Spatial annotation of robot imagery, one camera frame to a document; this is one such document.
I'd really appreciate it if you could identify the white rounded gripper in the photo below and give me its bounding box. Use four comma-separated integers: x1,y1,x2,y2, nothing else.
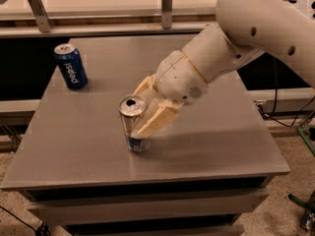
134,50,208,139

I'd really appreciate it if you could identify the silver blue redbull can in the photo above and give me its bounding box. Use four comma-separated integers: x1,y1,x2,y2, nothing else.
118,94,150,152

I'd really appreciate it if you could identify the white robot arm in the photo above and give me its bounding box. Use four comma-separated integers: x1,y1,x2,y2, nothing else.
131,0,315,139

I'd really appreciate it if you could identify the blue pepsi can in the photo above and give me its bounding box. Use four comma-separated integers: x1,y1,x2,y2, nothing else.
54,43,88,89

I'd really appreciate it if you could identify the grey table drawer cabinet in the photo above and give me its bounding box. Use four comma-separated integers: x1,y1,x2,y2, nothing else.
1,35,289,236

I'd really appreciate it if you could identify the green metal leg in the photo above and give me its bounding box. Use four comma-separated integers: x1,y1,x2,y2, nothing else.
296,127,315,157

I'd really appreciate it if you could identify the dark object bottom right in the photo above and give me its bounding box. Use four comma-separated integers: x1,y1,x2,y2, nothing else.
288,191,315,236

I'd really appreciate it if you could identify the middle metal bracket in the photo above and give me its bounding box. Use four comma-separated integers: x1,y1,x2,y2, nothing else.
161,0,172,30

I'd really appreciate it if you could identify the metal bracket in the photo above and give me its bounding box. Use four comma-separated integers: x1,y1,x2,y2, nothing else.
28,0,52,32
161,0,172,30

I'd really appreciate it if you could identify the left metal bracket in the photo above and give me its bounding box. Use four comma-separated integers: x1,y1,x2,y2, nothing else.
28,0,52,32

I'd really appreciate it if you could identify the black cable bottom left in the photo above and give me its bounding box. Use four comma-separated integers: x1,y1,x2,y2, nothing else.
0,205,52,236

